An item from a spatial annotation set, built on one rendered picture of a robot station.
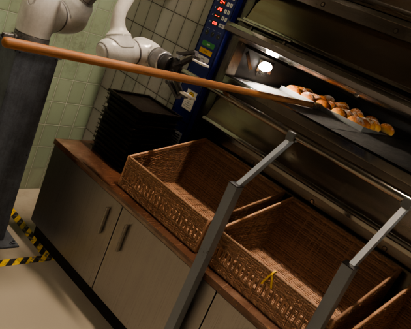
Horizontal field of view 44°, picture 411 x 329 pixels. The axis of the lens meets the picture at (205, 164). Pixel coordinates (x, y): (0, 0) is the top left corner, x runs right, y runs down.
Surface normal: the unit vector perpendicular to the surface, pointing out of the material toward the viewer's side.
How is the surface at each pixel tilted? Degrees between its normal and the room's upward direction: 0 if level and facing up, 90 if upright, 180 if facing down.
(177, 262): 90
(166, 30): 90
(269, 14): 70
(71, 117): 90
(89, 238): 90
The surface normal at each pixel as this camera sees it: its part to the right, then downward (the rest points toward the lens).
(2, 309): 0.37, -0.88
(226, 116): -0.48, -0.32
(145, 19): -0.64, -0.02
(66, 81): 0.67, 0.47
